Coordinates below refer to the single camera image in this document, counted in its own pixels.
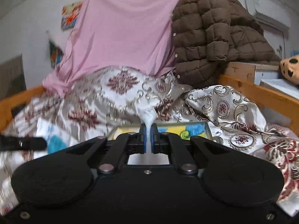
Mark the colourful hanging paper bag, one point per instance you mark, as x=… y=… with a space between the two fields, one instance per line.
x=55 y=53

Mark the tan spotted plush doll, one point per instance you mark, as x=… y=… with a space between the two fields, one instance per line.
x=290 y=70

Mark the colourful cartoon wall poster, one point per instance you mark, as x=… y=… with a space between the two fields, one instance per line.
x=71 y=16

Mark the pink hanging cloth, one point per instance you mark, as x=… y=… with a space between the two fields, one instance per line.
x=121 y=28

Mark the floral satin pillow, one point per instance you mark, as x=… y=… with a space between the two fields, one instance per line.
x=121 y=84

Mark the brown quilted jacket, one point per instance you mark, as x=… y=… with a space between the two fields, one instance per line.
x=215 y=32

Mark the white foam board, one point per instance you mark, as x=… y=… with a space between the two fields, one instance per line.
x=275 y=86

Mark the grey tray with cartoon print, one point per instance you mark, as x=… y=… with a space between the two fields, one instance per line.
x=186 y=130

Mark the wooden bed frame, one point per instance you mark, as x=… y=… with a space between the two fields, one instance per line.
x=257 y=93

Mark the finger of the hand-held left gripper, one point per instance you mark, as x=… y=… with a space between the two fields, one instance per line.
x=28 y=143

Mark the white air conditioner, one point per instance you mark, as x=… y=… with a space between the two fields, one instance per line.
x=273 y=14

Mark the grey wall panel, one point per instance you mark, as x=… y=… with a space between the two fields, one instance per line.
x=11 y=79

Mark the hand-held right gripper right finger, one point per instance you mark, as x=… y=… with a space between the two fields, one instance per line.
x=153 y=136

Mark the white mesh cloth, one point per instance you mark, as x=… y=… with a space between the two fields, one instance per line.
x=148 y=119

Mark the floral satin bedspread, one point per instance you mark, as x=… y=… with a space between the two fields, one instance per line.
x=233 y=112

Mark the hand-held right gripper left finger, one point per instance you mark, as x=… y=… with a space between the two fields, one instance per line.
x=146 y=136

